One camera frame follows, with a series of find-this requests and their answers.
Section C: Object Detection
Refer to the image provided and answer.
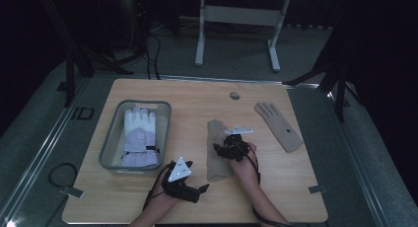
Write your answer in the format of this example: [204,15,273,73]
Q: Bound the black cable loop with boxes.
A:
[47,162,79,189]

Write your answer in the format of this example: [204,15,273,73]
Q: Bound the white desk frame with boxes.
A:
[194,0,292,73]

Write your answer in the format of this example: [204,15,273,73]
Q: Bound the person's right hand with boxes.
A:
[228,141,261,190]

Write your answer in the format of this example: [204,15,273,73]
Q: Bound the grey plastic basin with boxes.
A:
[99,99,173,174]

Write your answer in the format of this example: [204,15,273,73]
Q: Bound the left hand-held gripper cable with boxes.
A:
[142,162,174,212]

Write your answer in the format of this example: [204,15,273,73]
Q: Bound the black tripod stand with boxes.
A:
[283,23,352,123]
[35,0,134,109]

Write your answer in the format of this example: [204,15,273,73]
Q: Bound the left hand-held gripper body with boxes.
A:
[161,156,202,204]

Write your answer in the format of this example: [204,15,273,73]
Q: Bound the plain beige glove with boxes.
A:
[206,118,235,183]

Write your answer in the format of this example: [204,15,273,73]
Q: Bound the purple and white glove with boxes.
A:
[120,106,161,168]

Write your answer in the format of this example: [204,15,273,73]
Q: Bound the grey tape piece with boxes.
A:
[60,186,86,199]
[308,184,329,194]

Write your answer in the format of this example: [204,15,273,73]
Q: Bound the black hanging cables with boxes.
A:
[143,33,163,81]

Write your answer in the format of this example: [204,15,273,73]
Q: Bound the beige glove with dark button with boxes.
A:
[253,101,305,153]

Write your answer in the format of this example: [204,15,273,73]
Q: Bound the dark computer tower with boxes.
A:
[129,0,153,55]

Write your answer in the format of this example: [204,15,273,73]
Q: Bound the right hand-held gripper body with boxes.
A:
[220,125,256,163]

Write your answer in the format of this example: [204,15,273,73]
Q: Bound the right hand-held gripper cable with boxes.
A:
[241,144,295,227]

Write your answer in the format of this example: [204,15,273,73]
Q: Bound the metal floor rail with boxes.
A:
[0,76,93,223]
[285,82,390,227]

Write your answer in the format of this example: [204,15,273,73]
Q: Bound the person's left hand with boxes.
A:
[144,169,182,219]

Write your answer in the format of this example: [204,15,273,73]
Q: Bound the hand-held gripper cable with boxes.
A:
[241,144,295,227]
[142,162,174,212]

